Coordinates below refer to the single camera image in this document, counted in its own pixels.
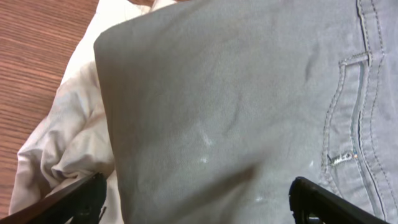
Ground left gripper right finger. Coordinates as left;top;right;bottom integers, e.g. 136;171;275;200
289;177;387;224

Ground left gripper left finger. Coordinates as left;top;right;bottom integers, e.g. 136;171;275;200
1;173;107;224

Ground grey shorts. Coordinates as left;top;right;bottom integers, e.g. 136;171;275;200
94;0;397;223

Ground folded beige shorts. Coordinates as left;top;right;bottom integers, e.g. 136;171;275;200
9;0;174;223

